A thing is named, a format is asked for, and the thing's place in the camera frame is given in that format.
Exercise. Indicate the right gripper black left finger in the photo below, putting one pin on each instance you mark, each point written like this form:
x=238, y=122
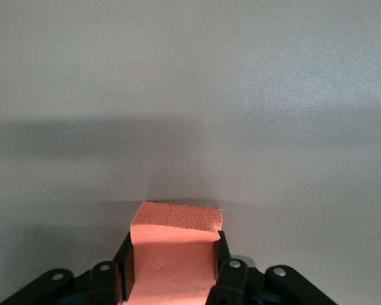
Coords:
x=98, y=282

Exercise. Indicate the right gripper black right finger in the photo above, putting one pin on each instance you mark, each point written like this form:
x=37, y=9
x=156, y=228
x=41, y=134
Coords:
x=238, y=282

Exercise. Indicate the orange foam cube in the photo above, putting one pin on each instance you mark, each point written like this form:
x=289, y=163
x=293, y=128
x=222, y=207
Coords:
x=174, y=254

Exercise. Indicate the brown table cover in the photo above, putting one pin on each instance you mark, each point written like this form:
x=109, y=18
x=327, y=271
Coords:
x=190, y=63

